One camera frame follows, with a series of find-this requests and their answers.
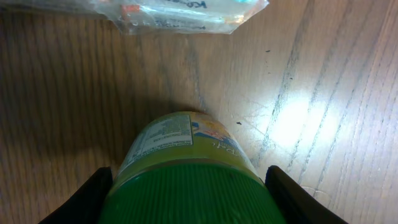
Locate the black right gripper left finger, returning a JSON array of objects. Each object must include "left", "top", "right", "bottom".
[{"left": 39, "top": 167, "right": 113, "bottom": 224}]

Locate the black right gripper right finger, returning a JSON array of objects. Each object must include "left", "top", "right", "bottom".
[{"left": 265, "top": 166, "right": 347, "bottom": 224}]

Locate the Kleenex tissue multipack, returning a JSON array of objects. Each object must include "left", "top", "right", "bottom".
[{"left": 90, "top": 0, "right": 269, "bottom": 35}]

